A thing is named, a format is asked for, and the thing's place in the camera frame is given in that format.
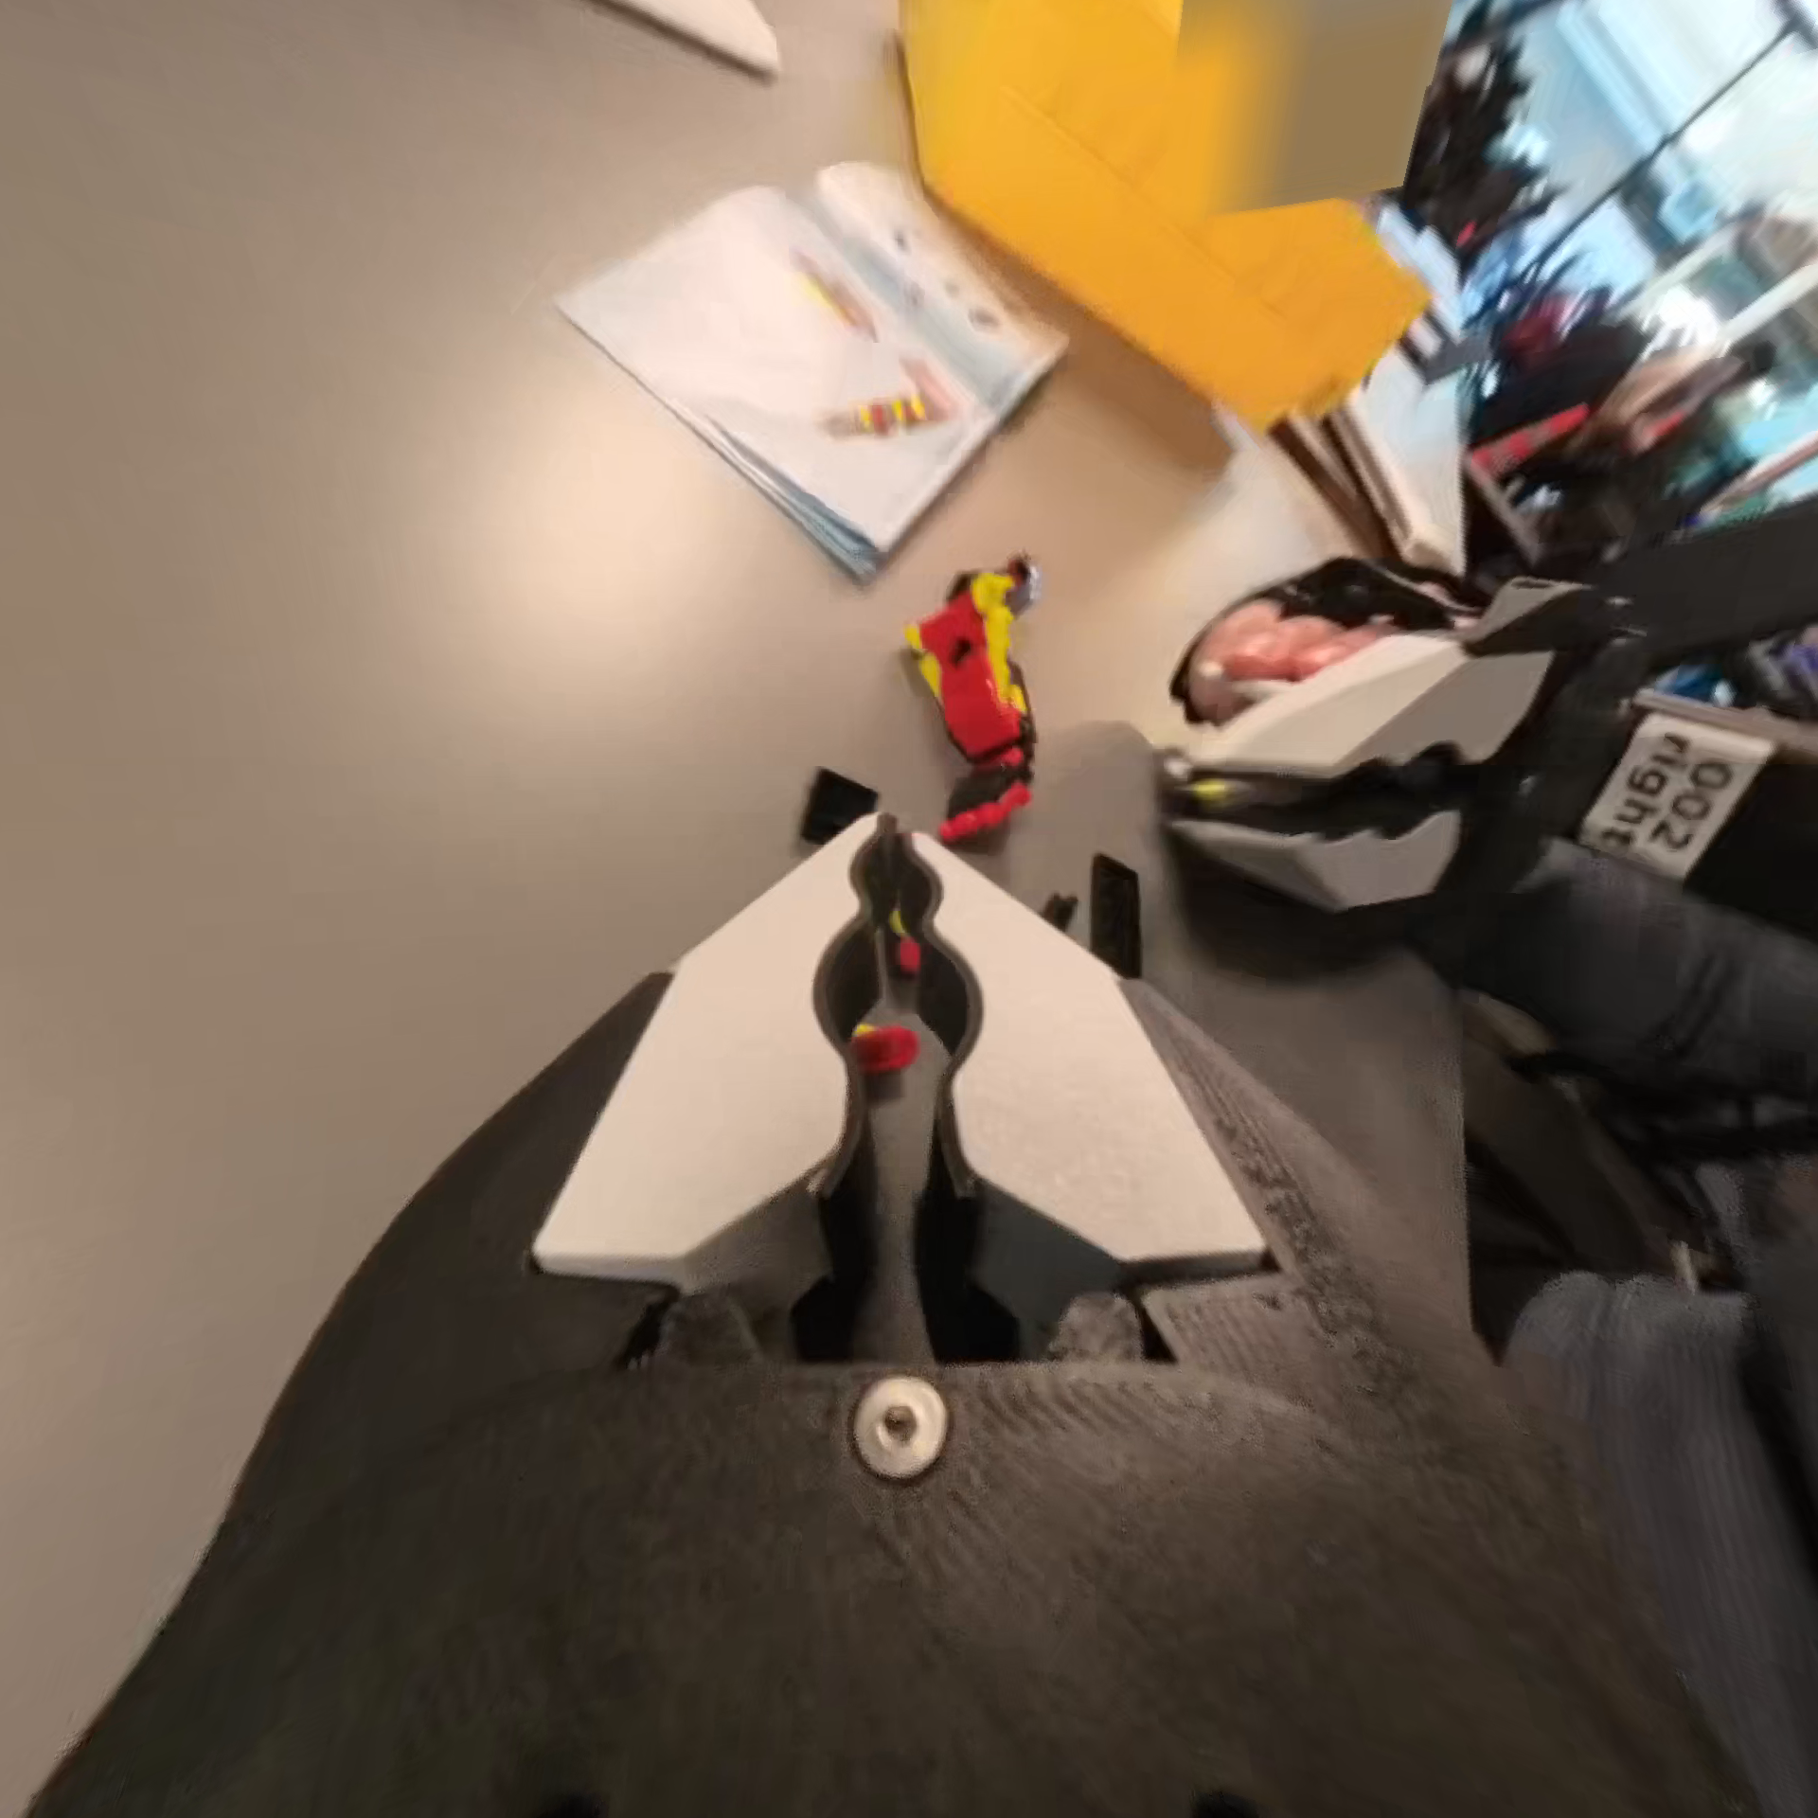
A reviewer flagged yellow plastic bin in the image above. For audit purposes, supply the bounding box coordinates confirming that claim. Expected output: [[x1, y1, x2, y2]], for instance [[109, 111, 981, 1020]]
[[895, 0, 1433, 436]]

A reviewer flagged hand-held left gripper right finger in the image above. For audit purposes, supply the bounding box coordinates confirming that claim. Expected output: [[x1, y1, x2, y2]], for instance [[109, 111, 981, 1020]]
[[909, 832, 1270, 1363]]

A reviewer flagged small red black lego piece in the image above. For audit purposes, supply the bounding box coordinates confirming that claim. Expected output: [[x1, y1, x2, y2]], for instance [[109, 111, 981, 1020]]
[[870, 812, 925, 983]]

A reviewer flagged open instruction booklet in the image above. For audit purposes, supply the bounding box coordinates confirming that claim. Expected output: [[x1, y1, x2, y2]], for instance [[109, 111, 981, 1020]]
[[557, 161, 1071, 585]]

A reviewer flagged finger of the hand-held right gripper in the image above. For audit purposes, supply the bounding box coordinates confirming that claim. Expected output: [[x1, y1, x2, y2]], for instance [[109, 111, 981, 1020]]
[[1190, 627, 1555, 782], [1164, 772, 1467, 912]]

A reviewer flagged wooden board on white stand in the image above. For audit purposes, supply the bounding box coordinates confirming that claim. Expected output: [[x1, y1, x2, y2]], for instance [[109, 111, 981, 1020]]
[[597, 0, 784, 80]]

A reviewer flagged black red yellow lego model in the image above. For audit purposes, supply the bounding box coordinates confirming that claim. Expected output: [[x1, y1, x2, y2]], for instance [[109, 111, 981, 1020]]
[[902, 557, 1048, 850]]

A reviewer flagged long black lego plate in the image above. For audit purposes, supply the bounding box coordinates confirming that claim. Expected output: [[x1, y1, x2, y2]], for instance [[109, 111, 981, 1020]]
[[1087, 852, 1148, 983]]

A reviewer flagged person's right forearm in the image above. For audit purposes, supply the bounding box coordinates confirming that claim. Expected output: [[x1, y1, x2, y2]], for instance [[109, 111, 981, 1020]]
[[1477, 837, 1818, 1101]]

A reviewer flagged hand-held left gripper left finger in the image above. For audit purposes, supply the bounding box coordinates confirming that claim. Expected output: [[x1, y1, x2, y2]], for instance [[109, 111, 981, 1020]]
[[533, 827, 878, 1363]]

